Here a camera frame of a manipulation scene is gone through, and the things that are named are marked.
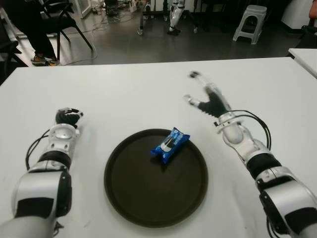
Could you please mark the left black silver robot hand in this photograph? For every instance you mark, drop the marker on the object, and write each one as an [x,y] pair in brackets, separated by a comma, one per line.
[67,118]

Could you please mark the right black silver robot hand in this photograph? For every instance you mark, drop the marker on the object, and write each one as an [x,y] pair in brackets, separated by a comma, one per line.
[214,102]

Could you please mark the blue Oreo cookie packet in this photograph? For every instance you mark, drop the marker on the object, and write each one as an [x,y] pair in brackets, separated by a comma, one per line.
[170,145]

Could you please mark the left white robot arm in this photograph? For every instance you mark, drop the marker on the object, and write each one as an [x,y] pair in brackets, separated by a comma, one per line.
[40,193]

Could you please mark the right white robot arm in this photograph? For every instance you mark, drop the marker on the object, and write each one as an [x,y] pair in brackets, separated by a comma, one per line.
[275,178]

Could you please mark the black chair with armrest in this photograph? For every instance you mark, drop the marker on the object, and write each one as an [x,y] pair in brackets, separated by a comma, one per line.
[8,53]

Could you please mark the person in black trousers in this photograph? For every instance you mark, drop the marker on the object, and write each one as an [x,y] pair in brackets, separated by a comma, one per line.
[39,32]

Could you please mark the white humanoid robot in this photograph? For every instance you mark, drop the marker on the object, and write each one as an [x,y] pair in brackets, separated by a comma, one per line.
[174,17]

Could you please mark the black chair with angled legs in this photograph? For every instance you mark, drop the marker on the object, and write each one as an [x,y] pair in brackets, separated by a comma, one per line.
[63,23]

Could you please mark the grey plastic stool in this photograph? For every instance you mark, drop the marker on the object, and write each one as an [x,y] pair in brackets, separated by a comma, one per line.
[250,12]

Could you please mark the white side table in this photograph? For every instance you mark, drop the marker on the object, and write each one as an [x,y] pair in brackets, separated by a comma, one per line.
[305,58]

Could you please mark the round dark brown tray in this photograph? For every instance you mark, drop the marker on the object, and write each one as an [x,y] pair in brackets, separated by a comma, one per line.
[156,188]

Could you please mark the black padded seat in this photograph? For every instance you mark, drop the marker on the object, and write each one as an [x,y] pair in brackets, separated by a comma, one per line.
[310,37]

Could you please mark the black wheeled gantry frame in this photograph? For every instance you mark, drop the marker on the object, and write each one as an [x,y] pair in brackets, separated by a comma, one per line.
[141,19]

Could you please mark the white metal frame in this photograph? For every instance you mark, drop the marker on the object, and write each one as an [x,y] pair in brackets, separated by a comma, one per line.
[85,7]

